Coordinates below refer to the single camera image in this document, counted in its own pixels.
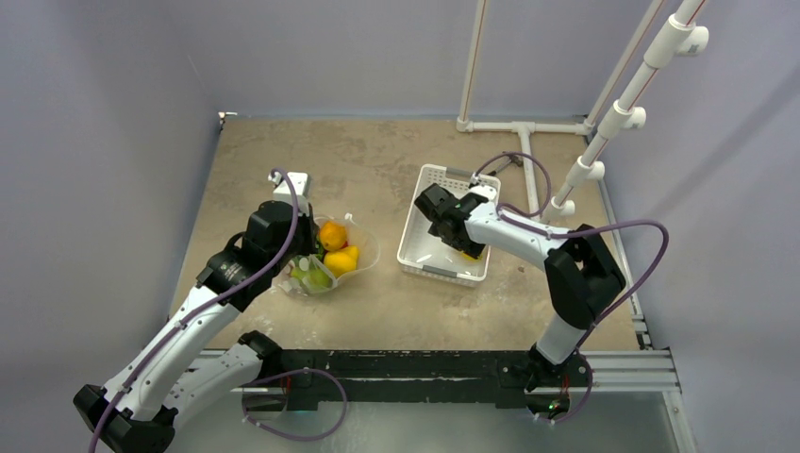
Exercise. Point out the white plastic basket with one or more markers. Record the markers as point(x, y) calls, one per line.
point(422, 254)

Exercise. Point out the white pvc pipe frame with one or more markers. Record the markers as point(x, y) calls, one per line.
point(680, 35)

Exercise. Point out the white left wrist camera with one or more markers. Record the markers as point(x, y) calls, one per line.
point(289, 185)

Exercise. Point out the green lime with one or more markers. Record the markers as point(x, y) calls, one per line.
point(309, 274)

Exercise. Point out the black hammer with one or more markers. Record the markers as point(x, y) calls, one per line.
point(511, 160)

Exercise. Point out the yellow bell pepper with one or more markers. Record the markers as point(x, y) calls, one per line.
point(343, 261)

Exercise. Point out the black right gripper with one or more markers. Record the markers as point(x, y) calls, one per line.
point(451, 235)

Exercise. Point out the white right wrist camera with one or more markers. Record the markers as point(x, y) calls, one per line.
point(481, 187)

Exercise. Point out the small orange pepper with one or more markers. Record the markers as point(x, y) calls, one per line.
point(333, 236)

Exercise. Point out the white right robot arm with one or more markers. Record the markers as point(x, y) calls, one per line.
point(582, 276)

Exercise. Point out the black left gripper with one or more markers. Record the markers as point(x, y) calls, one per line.
point(310, 227)

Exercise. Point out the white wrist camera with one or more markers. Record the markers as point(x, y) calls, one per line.
point(481, 187)
point(289, 185)

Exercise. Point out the clear zip top bag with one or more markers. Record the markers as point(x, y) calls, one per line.
point(357, 235)

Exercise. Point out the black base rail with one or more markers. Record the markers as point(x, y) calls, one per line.
point(505, 379)

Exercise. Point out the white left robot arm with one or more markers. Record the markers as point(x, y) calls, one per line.
point(142, 407)

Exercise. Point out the green ridged squash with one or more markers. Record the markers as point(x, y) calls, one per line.
point(319, 251)

